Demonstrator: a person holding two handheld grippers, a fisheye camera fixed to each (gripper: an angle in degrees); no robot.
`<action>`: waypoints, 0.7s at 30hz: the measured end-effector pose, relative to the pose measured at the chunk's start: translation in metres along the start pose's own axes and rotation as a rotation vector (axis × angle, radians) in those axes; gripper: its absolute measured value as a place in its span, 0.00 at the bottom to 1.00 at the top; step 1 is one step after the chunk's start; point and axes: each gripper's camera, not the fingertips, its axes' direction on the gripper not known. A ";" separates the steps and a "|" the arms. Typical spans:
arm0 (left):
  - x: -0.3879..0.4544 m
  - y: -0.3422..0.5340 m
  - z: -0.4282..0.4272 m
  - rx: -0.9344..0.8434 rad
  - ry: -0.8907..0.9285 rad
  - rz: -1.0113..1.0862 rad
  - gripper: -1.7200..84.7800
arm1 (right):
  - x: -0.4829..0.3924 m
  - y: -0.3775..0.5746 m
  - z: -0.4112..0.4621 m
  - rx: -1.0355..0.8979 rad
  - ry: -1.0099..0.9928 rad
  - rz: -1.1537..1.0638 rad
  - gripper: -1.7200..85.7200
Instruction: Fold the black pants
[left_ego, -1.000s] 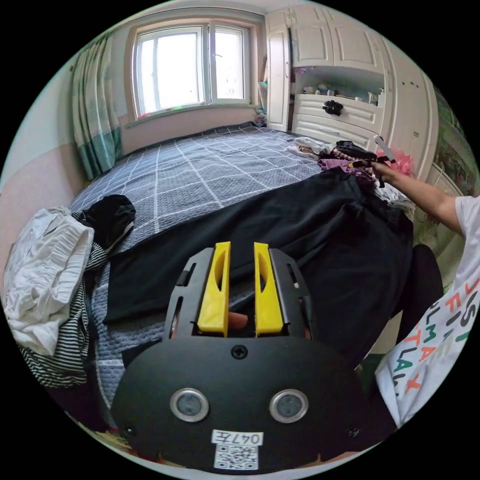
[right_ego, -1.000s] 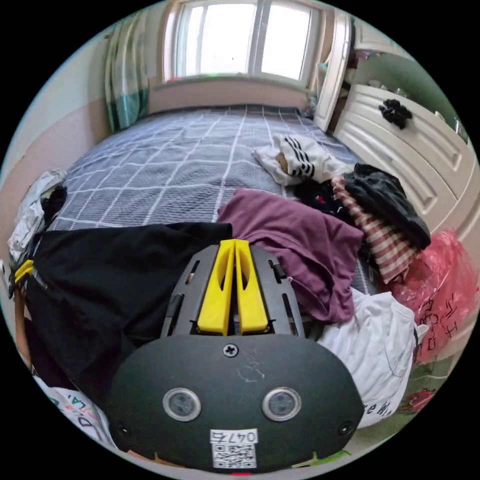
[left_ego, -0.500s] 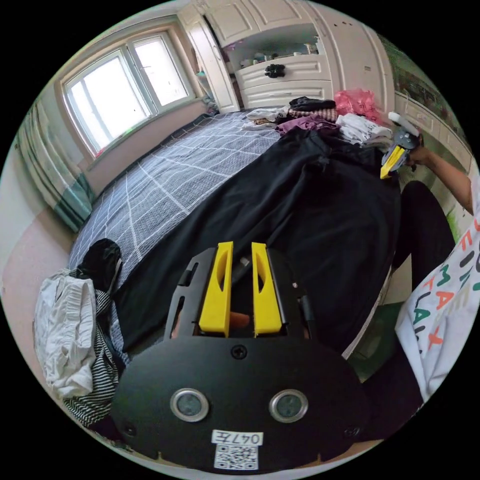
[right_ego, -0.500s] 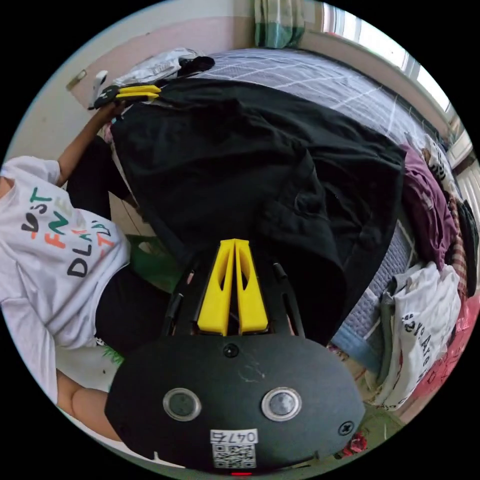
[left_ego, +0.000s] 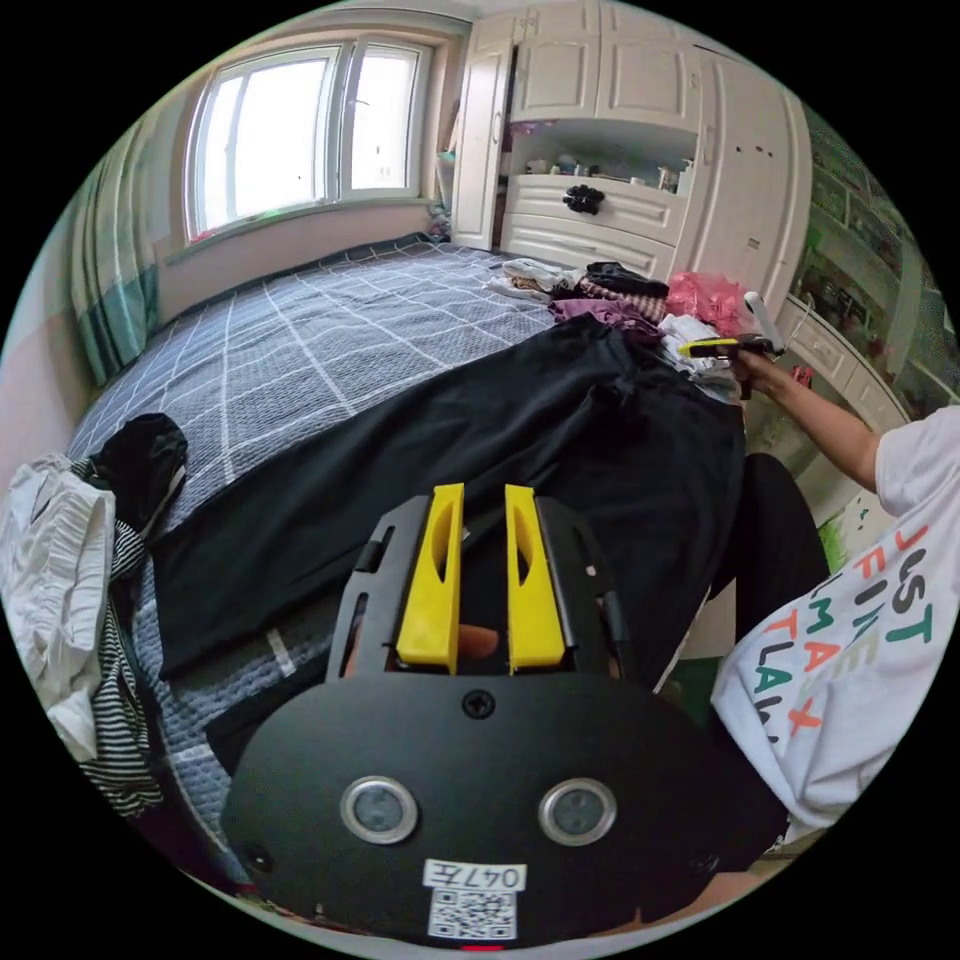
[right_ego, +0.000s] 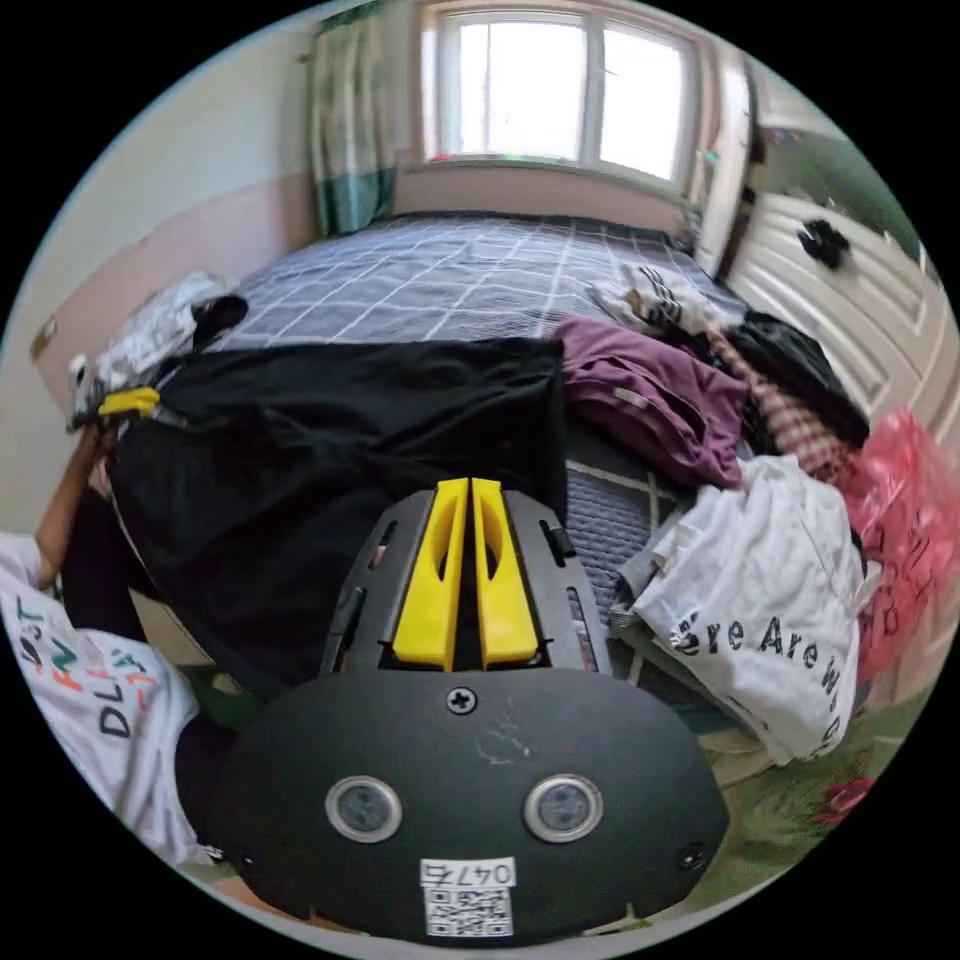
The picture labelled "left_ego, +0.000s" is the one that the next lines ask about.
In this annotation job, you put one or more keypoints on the white cupboard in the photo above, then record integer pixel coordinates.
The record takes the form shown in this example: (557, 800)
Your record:
(637, 112)

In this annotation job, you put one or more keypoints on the person's body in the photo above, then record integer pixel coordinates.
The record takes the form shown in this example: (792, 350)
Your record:
(832, 675)

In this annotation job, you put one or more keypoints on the white desk with shelf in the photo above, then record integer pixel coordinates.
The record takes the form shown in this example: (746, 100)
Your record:
(862, 300)

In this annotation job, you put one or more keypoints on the black pants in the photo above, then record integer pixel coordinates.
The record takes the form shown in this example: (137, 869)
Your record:
(450, 450)

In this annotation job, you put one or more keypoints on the person's right forearm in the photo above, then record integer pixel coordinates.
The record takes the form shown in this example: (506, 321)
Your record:
(832, 431)

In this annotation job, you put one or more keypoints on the window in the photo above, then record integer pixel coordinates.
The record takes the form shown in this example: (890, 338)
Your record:
(300, 127)

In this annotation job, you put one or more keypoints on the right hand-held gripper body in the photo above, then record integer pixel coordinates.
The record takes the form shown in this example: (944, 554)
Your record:
(754, 346)

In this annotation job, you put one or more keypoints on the pile of clothes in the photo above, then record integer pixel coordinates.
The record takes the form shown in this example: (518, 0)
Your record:
(60, 570)
(600, 292)

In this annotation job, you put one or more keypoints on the person's right hand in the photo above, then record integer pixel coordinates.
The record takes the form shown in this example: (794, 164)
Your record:
(765, 379)

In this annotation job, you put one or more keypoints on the bed with grey checked quilt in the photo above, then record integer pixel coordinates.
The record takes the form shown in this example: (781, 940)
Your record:
(300, 337)

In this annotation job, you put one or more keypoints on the green striped curtain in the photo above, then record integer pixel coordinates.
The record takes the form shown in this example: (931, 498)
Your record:
(112, 277)

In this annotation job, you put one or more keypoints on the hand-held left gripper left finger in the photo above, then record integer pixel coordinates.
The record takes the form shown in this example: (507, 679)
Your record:
(429, 592)

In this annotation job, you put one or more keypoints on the person's left hand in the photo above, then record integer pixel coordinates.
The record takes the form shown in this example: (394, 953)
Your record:
(478, 643)

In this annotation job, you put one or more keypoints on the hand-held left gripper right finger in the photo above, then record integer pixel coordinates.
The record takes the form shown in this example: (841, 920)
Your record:
(531, 600)

